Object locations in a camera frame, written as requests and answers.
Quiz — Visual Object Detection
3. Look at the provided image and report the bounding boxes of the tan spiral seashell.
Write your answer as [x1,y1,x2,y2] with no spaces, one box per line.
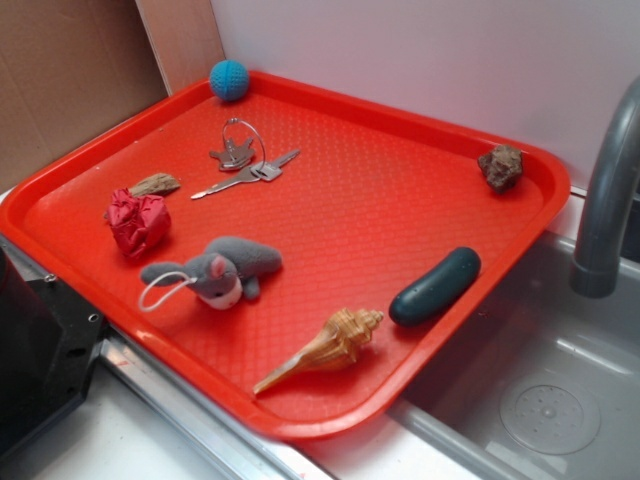
[253,308,384,395]

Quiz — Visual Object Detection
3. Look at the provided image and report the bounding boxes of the small wood piece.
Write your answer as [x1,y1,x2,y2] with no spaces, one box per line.
[116,172,181,199]

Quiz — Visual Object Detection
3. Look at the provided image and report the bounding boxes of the silver keys on ring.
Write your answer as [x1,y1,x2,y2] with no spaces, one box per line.
[190,117,301,200]

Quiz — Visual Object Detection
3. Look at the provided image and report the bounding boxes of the crumpled red paper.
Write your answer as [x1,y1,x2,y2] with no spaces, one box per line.
[106,189,172,259]

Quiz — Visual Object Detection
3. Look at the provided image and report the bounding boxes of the grey plush bunny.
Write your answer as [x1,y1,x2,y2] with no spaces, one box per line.
[139,236,283,311]

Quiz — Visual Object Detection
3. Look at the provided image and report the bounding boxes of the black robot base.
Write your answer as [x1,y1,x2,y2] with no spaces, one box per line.
[1,253,106,459]

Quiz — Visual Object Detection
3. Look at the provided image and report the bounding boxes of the brown cardboard panel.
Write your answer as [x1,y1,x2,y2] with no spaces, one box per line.
[1,1,167,191]

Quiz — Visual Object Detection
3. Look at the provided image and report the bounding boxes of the grey plastic sink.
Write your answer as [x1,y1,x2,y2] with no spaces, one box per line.
[390,234,639,479]

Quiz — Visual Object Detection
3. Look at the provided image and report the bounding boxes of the dark green toy cucumber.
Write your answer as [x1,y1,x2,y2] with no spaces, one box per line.
[389,247,481,327]

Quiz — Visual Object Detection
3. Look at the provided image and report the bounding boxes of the brown rock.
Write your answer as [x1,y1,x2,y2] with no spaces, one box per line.
[477,144,523,194]

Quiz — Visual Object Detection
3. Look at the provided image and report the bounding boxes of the red plastic tray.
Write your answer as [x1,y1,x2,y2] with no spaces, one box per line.
[1,73,570,440]

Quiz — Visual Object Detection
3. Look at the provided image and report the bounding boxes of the grey faucet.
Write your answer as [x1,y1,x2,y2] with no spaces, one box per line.
[570,80,639,298]

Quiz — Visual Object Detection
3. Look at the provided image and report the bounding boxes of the blue textured ball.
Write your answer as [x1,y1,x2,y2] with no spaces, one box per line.
[209,60,250,102]

